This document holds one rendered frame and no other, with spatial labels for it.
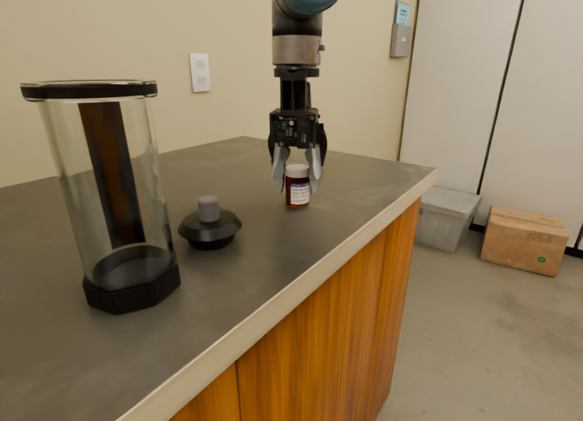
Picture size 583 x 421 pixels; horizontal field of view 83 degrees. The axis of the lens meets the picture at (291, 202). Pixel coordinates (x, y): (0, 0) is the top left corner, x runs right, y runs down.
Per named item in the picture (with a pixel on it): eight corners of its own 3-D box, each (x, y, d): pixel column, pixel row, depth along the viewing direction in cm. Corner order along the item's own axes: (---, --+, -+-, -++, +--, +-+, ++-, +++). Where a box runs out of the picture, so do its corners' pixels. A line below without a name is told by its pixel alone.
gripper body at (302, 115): (268, 151, 52) (265, 68, 47) (277, 140, 59) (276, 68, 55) (317, 153, 51) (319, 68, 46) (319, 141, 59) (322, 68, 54)
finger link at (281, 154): (260, 197, 57) (271, 146, 53) (267, 186, 62) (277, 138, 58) (278, 201, 57) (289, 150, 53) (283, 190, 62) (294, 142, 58)
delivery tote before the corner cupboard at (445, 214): (374, 231, 254) (378, 191, 241) (396, 214, 284) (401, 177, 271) (457, 259, 218) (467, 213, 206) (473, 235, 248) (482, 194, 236)
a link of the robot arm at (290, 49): (276, 39, 53) (326, 38, 52) (277, 69, 55) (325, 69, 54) (266, 35, 47) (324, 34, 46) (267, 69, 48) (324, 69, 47)
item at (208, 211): (205, 221, 55) (200, 184, 52) (253, 232, 51) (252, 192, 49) (165, 247, 47) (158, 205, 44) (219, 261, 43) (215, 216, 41)
